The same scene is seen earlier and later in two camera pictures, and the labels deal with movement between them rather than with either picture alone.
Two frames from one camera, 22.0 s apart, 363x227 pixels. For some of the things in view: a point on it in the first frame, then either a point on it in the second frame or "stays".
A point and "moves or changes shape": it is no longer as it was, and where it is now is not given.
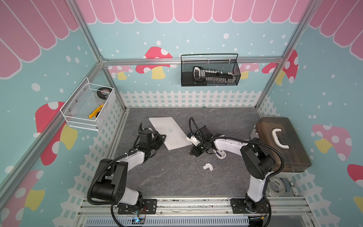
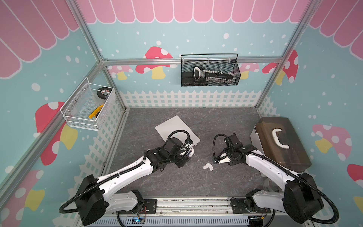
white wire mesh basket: (84, 100) stays
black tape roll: (103, 95) stays
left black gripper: (161, 140) → (183, 161)
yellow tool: (95, 112) stays
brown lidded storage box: (280, 133) stays
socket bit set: (212, 76) stays
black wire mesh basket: (210, 70) stays
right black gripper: (195, 152) → (232, 162)
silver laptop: (175, 137) moves or changes shape
